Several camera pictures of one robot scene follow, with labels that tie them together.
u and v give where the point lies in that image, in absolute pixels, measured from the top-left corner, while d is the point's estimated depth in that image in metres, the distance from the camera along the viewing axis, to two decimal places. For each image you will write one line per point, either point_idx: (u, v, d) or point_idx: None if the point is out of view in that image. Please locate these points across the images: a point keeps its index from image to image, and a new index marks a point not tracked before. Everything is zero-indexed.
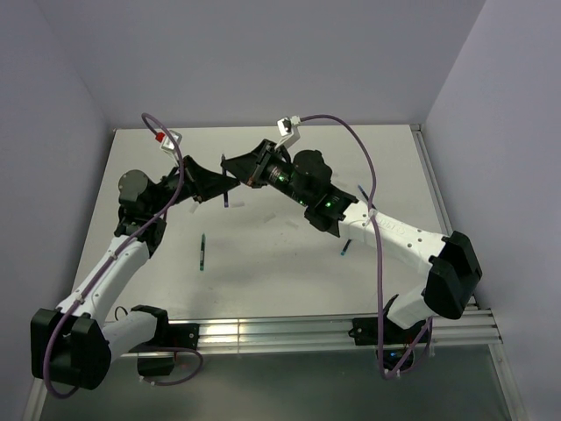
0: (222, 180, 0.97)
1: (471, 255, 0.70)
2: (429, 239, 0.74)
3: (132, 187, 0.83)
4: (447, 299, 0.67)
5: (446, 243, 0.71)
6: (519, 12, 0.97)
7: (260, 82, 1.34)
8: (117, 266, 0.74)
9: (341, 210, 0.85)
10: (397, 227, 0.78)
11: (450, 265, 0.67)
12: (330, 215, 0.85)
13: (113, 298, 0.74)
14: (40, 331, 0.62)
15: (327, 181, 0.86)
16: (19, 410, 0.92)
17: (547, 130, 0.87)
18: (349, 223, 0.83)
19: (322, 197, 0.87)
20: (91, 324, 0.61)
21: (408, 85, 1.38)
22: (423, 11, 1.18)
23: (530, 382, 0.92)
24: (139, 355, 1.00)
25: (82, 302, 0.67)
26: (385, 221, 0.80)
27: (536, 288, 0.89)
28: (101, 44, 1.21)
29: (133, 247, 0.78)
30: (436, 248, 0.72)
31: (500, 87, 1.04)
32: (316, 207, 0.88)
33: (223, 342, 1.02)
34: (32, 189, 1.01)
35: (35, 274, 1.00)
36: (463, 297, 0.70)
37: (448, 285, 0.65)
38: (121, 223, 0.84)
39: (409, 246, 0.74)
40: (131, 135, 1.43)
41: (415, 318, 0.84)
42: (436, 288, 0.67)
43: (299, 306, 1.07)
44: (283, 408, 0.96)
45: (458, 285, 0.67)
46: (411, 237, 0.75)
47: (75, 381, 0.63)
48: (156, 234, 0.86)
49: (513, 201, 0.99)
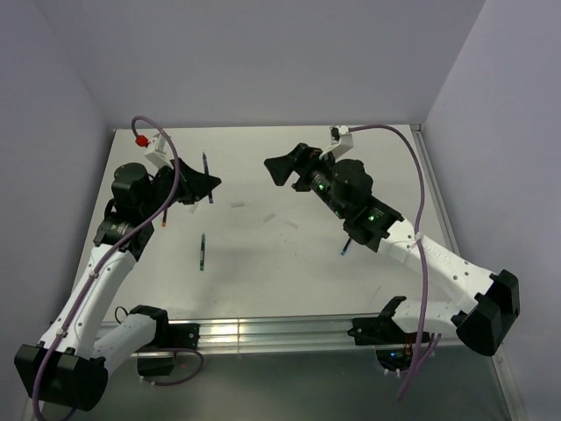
0: (207, 180, 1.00)
1: (515, 296, 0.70)
2: (476, 274, 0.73)
3: (128, 178, 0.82)
4: (486, 339, 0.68)
5: (494, 281, 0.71)
6: (520, 12, 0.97)
7: (260, 82, 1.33)
8: (98, 285, 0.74)
9: (383, 225, 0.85)
10: (443, 257, 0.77)
11: (496, 308, 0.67)
12: (372, 229, 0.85)
13: (102, 317, 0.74)
14: (26, 366, 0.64)
15: (369, 193, 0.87)
16: (19, 410, 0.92)
17: (547, 129, 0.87)
18: (394, 240, 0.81)
19: (363, 209, 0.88)
20: (76, 360, 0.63)
21: (407, 86, 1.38)
22: (423, 11, 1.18)
23: (532, 382, 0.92)
24: (139, 355, 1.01)
25: (64, 334, 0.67)
26: (431, 248, 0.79)
27: (536, 288, 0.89)
28: (101, 44, 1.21)
29: (115, 260, 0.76)
30: (482, 286, 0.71)
31: (500, 86, 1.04)
32: (356, 219, 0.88)
33: (223, 342, 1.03)
34: (32, 188, 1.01)
35: (35, 275, 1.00)
36: (500, 335, 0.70)
37: (491, 327, 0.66)
38: (102, 227, 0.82)
39: (456, 278, 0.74)
40: (131, 135, 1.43)
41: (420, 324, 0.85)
42: (479, 327, 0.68)
43: (299, 306, 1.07)
44: (284, 408, 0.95)
45: (500, 328, 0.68)
46: (458, 268, 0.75)
47: (72, 404, 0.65)
48: (141, 237, 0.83)
49: (513, 200, 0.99)
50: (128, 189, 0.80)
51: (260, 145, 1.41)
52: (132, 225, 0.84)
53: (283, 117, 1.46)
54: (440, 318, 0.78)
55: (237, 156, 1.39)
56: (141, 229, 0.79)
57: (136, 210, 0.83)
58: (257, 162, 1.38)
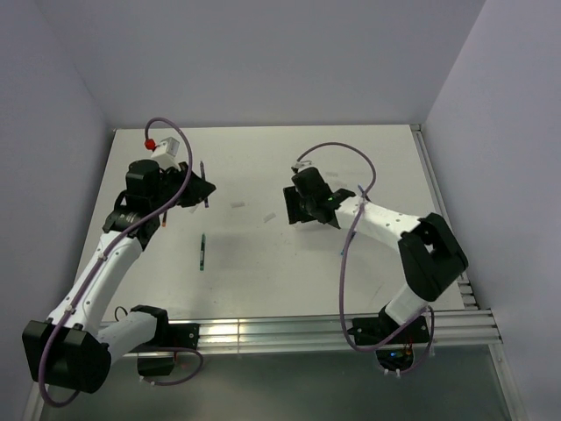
0: (204, 184, 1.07)
1: (446, 236, 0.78)
2: (406, 220, 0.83)
3: (141, 169, 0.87)
4: (421, 274, 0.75)
5: (421, 222, 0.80)
6: (520, 12, 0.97)
7: (260, 82, 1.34)
8: (107, 267, 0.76)
9: (339, 202, 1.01)
10: (383, 212, 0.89)
11: (420, 241, 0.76)
12: (332, 207, 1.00)
13: (108, 300, 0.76)
14: (33, 342, 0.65)
15: (319, 181, 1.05)
16: (19, 411, 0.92)
17: (547, 130, 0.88)
18: (344, 212, 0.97)
19: (321, 194, 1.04)
20: (84, 337, 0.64)
21: (407, 86, 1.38)
22: (423, 11, 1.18)
23: (531, 382, 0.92)
24: (139, 355, 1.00)
25: (73, 311, 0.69)
26: (372, 209, 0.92)
27: (536, 288, 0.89)
28: (101, 44, 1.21)
29: (124, 246, 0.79)
30: (409, 226, 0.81)
31: (500, 86, 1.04)
32: (318, 203, 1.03)
33: (223, 341, 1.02)
34: (32, 188, 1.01)
35: (36, 274, 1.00)
36: (441, 276, 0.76)
37: (415, 256, 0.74)
38: (111, 217, 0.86)
39: (388, 225, 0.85)
40: (131, 135, 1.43)
41: (409, 314, 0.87)
42: (410, 262, 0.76)
43: (299, 306, 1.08)
44: (284, 408, 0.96)
45: (431, 261, 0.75)
46: (391, 218, 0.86)
47: (76, 385, 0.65)
48: (148, 227, 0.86)
49: (512, 201, 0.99)
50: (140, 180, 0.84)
51: (261, 145, 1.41)
52: (140, 216, 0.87)
53: (284, 117, 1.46)
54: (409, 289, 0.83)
55: (237, 156, 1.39)
56: (150, 217, 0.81)
57: (145, 201, 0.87)
58: (258, 162, 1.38)
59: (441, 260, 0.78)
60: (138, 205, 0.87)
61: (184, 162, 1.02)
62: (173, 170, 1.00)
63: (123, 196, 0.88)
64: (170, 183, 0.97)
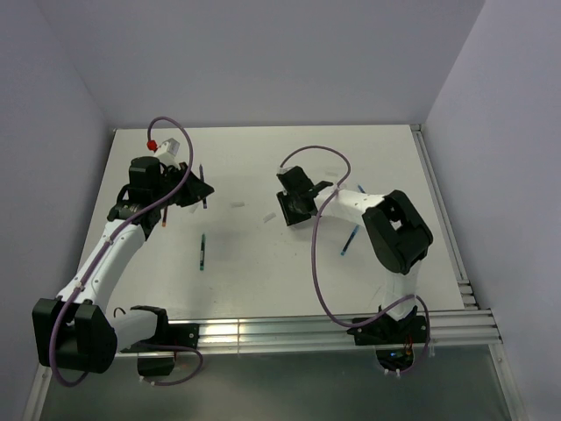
0: (204, 187, 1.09)
1: (408, 210, 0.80)
2: (372, 198, 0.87)
3: (143, 163, 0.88)
4: (384, 244, 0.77)
5: (383, 198, 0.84)
6: (519, 12, 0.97)
7: (260, 82, 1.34)
8: (113, 250, 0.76)
9: (317, 190, 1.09)
10: (354, 195, 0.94)
11: (381, 213, 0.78)
12: (312, 196, 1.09)
13: (113, 283, 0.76)
14: (43, 320, 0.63)
15: (301, 176, 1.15)
16: (18, 412, 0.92)
17: (546, 130, 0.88)
18: (322, 198, 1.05)
19: (304, 188, 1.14)
20: (95, 310, 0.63)
21: (407, 86, 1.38)
22: (423, 12, 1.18)
23: (531, 381, 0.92)
24: (140, 354, 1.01)
25: (82, 288, 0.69)
26: (345, 193, 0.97)
27: (536, 287, 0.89)
28: (102, 44, 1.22)
29: (129, 231, 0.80)
30: (373, 203, 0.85)
31: (500, 86, 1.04)
32: (301, 195, 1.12)
33: (223, 341, 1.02)
34: (32, 188, 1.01)
35: (35, 274, 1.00)
36: (406, 246, 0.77)
37: (378, 226, 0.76)
38: (115, 208, 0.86)
39: (357, 204, 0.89)
40: (131, 134, 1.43)
41: (393, 298, 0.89)
42: (374, 234, 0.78)
43: (299, 306, 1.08)
44: (285, 407, 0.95)
45: (394, 231, 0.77)
46: (358, 198, 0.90)
47: (85, 366, 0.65)
48: (151, 217, 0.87)
49: (512, 200, 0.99)
50: (143, 174, 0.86)
51: (261, 145, 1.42)
52: (143, 208, 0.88)
53: (284, 117, 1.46)
54: (398, 275, 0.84)
55: (237, 155, 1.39)
56: (152, 207, 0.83)
57: (146, 194, 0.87)
58: (258, 162, 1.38)
59: (405, 233, 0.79)
60: (141, 197, 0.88)
61: (185, 162, 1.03)
62: (173, 169, 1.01)
63: (125, 189, 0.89)
64: (171, 180, 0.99)
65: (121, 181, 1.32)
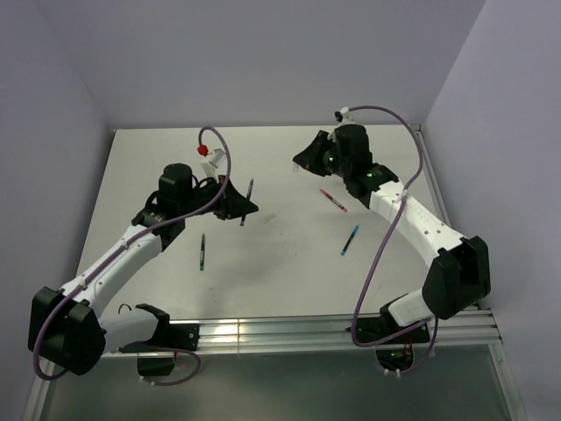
0: (245, 203, 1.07)
1: (482, 266, 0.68)
2: (448, 235, 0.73)
3: (174, 173, 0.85)
4: (442, 294, 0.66)
5: (463, 243, 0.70)
6: (521, 11, 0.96)
7: (261, 82, 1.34)
8: (125, 256, 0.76)
9: (379, 182, 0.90)
10: (422, 215, 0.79)
11: (458, 264, 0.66)
12: (368, 186, 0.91)
13: (116, 288, 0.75)
14: (40, 308, 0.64)
15: (365, 148, 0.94)
16: (19, 411, 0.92)
17: (547, 129, 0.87)
18: (379, 195, 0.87)
19: (364, 165, 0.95)
20: (88, 313, 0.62)
21: (407, 85, 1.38)
22: (424, 11, 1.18)
23: (530, 382, 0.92)
24: (139, 354, 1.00)
25: (84, 288, 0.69)
26: (414, 206, 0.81)
27: (537, 287, 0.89)
28: (101, 45, 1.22)
29: (146, 240, 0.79)
30: (449, 244, 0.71)
31: (501, 86, 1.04)
32: (354, 174, 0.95)
33: (223, 341, 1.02)
34: (32, 187, 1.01)
35: (35, 275, 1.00)
36: (461, 300, 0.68)
37: (447, 279, 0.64)
38: (141, 213, 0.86)
39: (426, 233, 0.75)
40: (131, 134, 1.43)
41: (413, 317, 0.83)
42: (436, 281, 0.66)
43: (300, 306, 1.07)
44: (284, 408, 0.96)
45: (458, 286, 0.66)
46: (432, 226, 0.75)
47: (65, 364, 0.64)
48: (173, 231, 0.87)
49: (513, 199, 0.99)
50: (172, 185, 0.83)
51: (261, 145, 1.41)
52: (167, 218, 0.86)
53: (283, 117, 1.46)
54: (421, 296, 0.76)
55: (237, 155, 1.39)
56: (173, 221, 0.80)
57: (173, 205, 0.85)
58: (257, 162, 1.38)
59: (467, 286, 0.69)
60: (167, 207, 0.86)
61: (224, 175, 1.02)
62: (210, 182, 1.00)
63: (154, 195, 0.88)
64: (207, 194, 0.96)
65: (121, 181, 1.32)
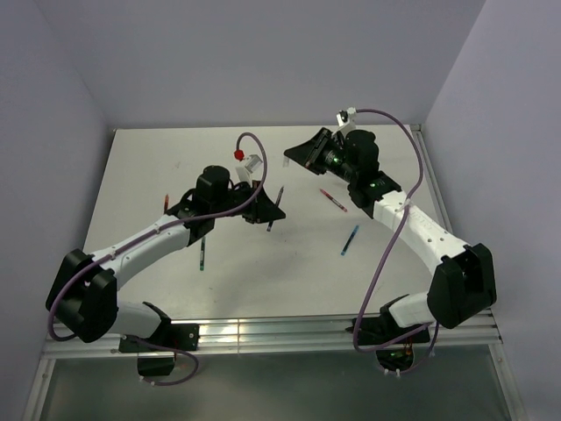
0: (274, 209, 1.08)
1: (486, 274, 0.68)
2: (451, 242, 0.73)
3: (213, 175, 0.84)
4: (446, 303, 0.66)
5: (466, 249, 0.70)
6: (520, 12, 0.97)
7: (261, 82, 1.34)
8: (156, 239, 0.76)
9: (383, 192, 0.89)
10: (426, 223, 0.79)
11: (461, 272, 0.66)
12: (372, 196, 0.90)
13: (138, 267, 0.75)
14: (69, 267, 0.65)
15: (375, 160, 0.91)
16: (20, 410, 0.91)
17: (546, 129, 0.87)
18: (384, 205, 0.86)
19: (371, 174, 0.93)
20: (110, 281, 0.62)
21: (407, 85, 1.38)
22: (423, 12, 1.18)
23: (530, 381, 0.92)
24: (139, 354, 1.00)
25: (113, 257, 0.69)
26: (415, 215, 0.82)
27: (537, 287, 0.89)
28: (101, 45, 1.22)
29: (178, 230, 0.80)
30: (453, 250, 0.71)
31: (501, 86, 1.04)
32: (360, 183, 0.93)
33: (223, 341, 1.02)
34: (32, 186, 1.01)
35: (35, 274, 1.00)
36: (466, 308, 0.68)
37: (450, 286, 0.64)
38: (176, 206, 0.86)
39: (429, 240, 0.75)
40: (131, 134, 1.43)
41: (413, 319, 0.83)
42: (439, 288, 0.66)
43: (300, 305, 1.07)
44: (284, 407, 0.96)
45: (462, 293, 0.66)
46: (436, 234, 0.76)
47: (74, 329, 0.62)
48: (202, 227, 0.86)
49: (513, 199, 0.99)
50: (209, 187, 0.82)
51: (261, 145, 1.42)
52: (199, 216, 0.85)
53: (283, 117, 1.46)
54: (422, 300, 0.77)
55: None
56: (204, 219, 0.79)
57: (207, 205, 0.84)
58: None
59: (472, 294, 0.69)
60: (201, 206, 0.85)
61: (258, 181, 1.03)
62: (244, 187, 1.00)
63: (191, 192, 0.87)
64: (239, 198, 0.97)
65: (121, 181, 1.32)
